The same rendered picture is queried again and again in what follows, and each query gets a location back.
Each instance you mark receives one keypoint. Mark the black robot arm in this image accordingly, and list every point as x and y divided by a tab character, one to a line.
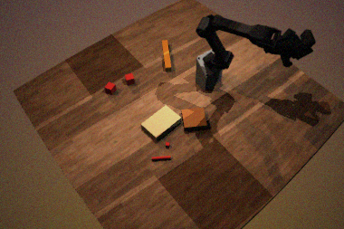
258	34

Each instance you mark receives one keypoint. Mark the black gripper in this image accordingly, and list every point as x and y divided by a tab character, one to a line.
307	41

